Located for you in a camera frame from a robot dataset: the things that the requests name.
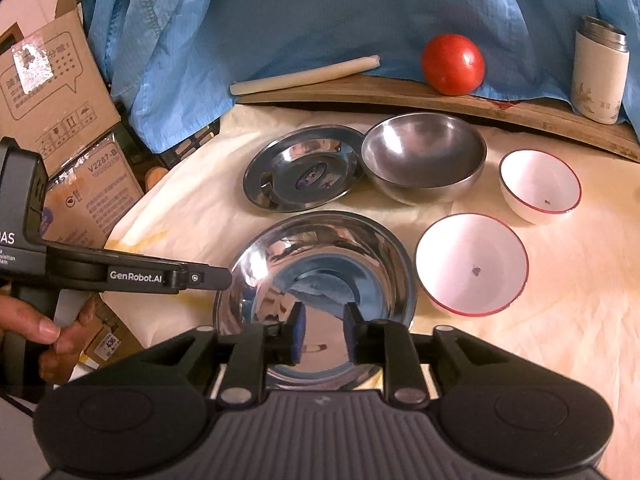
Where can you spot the person's left hand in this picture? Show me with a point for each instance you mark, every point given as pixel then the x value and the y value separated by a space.
pixel 45 329

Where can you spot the orange wooden handle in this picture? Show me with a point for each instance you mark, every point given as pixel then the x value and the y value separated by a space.
pixel 153 176

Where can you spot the red tomato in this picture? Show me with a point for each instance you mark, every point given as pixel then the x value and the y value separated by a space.
pixel 453 65

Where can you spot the steel deep plate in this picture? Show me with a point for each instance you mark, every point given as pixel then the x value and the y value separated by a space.
pixel 324 259

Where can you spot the white leek stalk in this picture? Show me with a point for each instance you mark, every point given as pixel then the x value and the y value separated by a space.
pixel 298 79

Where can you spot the white thermos cup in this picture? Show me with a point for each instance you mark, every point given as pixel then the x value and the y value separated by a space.
pixel 601 62

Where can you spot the white red-rimmed bowl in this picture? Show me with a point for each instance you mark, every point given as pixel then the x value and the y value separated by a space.
pixel 471 265
pixel 538 186

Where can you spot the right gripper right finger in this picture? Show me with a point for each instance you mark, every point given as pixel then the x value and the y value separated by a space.
pixel 388 345

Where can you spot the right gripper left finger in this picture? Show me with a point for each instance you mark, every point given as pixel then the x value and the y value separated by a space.
pixel 249 354

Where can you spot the black plastic crate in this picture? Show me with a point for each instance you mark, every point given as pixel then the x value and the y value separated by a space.
pixel 142 160

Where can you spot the steel round bowl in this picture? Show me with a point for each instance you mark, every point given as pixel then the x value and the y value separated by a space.
pixel 424 157

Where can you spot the lower Vinda cardboard box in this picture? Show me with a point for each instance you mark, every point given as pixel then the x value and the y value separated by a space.
pixel 83 204

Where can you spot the upper cardboard box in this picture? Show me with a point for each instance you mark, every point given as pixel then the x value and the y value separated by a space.
pixel 53 99

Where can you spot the wooden shelf board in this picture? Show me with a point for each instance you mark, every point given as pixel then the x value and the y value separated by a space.
pixel 545 115

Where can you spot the cream paper table cover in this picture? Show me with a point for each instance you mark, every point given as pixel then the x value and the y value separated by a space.
pixel 563 294

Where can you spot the blue cloth garment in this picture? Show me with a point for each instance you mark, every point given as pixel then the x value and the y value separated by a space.
pixel 171 63

